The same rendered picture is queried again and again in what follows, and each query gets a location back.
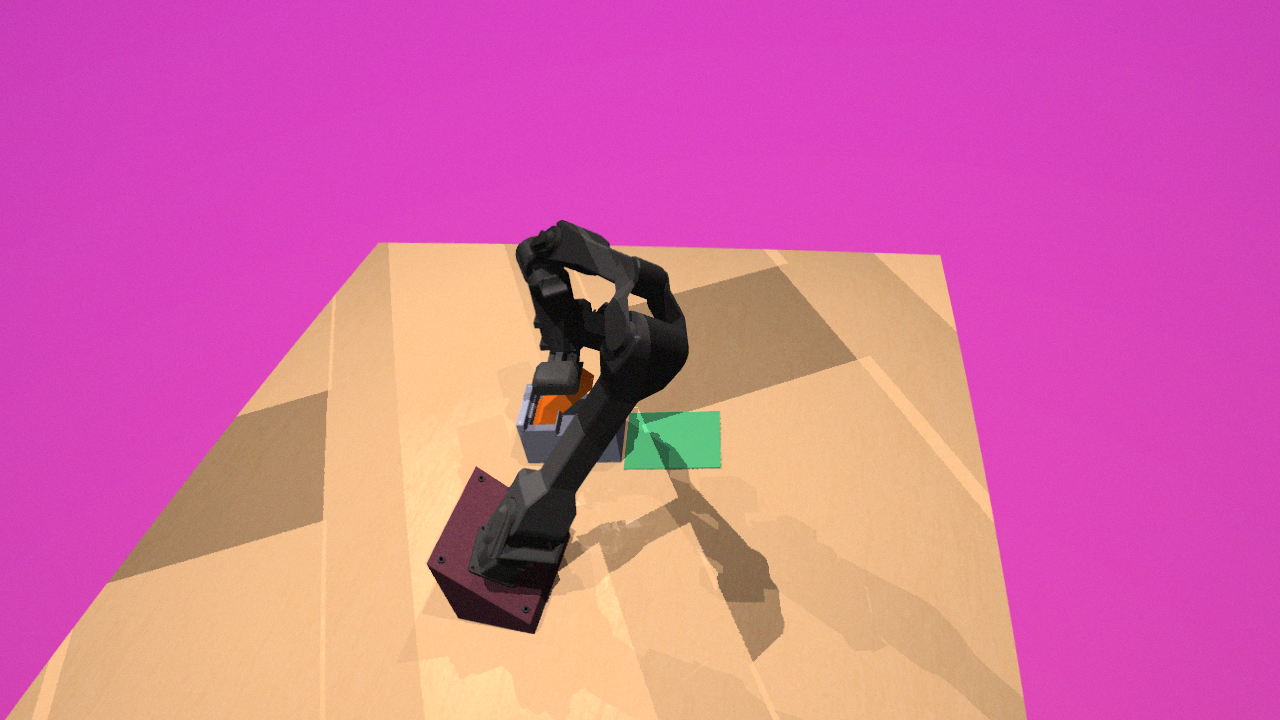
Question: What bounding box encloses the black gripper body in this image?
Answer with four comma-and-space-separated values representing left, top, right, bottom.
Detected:
531, 299, 593, 396

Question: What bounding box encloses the orange l-shaped block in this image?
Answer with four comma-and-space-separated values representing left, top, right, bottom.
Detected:
532, 368, 594, 425

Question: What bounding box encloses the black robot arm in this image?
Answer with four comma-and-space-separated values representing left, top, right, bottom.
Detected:
468, 220, 689, 587

